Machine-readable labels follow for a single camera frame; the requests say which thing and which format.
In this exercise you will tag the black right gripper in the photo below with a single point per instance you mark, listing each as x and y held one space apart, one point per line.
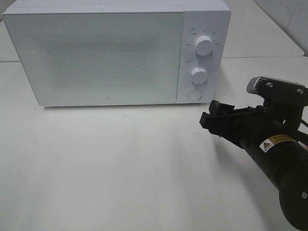
269 134

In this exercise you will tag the round white door-release button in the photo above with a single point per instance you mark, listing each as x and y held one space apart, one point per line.
195 94

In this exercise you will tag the white microwave door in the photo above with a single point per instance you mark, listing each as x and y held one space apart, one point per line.
99 59

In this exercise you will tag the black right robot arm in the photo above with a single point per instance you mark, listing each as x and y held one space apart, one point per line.
292 184

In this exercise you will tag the lower white microwave knob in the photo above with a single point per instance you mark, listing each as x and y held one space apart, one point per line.
199 75

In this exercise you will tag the white microwave knob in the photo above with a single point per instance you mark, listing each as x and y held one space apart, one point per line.
203 45
199 75

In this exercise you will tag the upper white microwave knob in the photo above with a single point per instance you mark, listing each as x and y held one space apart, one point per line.
203 45

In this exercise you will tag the white microwave oven body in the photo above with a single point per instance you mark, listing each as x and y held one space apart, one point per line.
199 17

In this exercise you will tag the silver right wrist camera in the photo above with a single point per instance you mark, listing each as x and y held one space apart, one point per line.
274 90

